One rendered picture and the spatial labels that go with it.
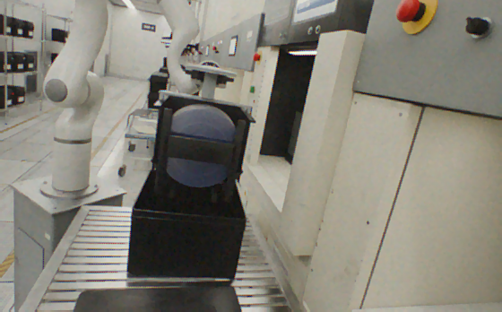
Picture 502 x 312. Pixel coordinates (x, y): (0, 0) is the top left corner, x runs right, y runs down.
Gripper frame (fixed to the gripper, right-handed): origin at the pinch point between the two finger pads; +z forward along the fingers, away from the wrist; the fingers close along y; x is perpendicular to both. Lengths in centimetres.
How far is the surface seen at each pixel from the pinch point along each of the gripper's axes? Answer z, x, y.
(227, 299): 31, -39, -8
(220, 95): -204, -23, -20
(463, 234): 32, -21, -54
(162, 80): -401, -34, 55
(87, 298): 33, -39, 16
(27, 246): -22, -69, 53
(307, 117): 8.1, -5.0, -24.5
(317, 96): 11.2, 0.5, -24.8
